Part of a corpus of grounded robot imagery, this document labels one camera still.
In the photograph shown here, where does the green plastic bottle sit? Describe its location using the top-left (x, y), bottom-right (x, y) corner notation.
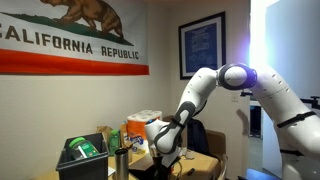
top-left (108, 129), bottom-right (121, 156)

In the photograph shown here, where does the black framed blue picture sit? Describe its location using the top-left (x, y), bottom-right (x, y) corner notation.
top-left (178, 11), bottom-right (227, 81)

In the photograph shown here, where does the brown wooden chair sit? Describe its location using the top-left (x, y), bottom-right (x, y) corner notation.
top-left (203, 129), bottom-right (230, 180)

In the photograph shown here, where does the brown paper bag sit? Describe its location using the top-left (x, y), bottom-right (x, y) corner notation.
top-left (96, 125), bottom-right (113, 145)

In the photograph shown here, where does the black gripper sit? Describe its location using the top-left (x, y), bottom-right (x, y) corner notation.
top-left (153, 155), bottom-right (176, 180)

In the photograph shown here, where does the dark grey plastic bin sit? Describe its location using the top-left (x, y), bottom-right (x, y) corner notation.
top-left (55, 132), bottom-right (111, 180)

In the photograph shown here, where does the Scott toilet paper pack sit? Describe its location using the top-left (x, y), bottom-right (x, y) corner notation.
top-left (126, 109), bottom-right (164, 155)

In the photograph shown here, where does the California Republic flag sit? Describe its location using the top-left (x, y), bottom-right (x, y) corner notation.
top-left (0, 0), bottom-right (150, 76)

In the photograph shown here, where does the white wall switch plate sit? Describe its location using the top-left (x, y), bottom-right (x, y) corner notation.
top-left (230, 91), bottom-right (241, 103)

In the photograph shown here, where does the green lid plastic jar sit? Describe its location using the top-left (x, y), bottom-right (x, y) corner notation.
top-left (68, 136), bottom-right (101, 161)

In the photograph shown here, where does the silver metal cup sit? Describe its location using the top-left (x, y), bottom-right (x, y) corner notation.
top-left (114, 148), bottom-right (130, 180)

